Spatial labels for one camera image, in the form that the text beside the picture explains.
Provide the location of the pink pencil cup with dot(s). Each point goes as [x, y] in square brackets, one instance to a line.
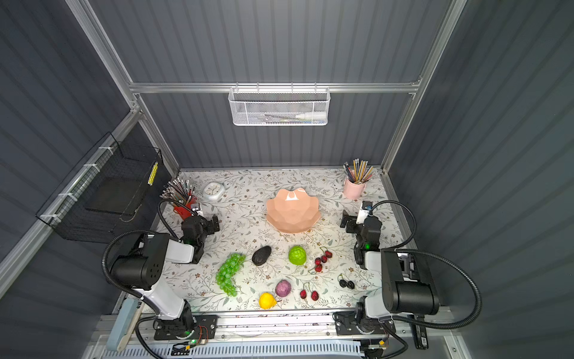
[353, 191]

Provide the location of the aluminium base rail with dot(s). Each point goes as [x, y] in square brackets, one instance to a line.
[259, 325]

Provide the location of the dark black cherry pair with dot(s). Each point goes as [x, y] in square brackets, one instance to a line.
[345, 282]

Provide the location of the green custard apple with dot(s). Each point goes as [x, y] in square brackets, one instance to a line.
[297, 255]

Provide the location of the red cherry cluster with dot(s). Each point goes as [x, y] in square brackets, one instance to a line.
[321, 261]

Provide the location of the green grape bunch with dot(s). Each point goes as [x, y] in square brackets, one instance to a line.
[230, 267]

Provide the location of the pencils in red cup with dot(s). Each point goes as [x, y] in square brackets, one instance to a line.
[179, 190]

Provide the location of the pencils in pink cup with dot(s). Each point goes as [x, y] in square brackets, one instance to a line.
[358, 171]

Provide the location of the light blue brush tool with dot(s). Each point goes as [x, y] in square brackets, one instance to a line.
[124, 325]

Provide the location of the white alarm clock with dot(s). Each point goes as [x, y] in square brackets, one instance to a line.
[213, 191]

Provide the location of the yellow lemon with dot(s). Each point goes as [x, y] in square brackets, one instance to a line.
[267, 301]

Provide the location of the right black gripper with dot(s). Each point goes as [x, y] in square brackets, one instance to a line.
[353, 224]

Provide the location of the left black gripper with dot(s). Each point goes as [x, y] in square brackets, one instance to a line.
[208, 228]

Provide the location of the dark avocado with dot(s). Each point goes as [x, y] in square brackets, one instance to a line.
[261, 255]

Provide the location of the purple fig fruit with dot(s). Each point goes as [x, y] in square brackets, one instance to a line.
[283, 288]

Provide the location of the pink faceted fruit bowl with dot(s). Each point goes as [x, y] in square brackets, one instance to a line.
[293, 211]

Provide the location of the red pencil cup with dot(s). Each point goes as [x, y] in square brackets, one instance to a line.
[185, 210]

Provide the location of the black wire wall basket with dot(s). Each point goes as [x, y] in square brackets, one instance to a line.
[116, 190]

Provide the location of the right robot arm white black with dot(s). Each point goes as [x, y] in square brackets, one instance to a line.
[406, 282]

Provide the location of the red cherry pair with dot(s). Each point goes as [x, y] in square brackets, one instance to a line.
[308, 292]

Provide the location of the white wire mesh basket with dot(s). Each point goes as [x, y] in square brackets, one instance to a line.
[290, 106]

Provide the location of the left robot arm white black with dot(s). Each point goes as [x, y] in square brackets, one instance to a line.
[139, 272]

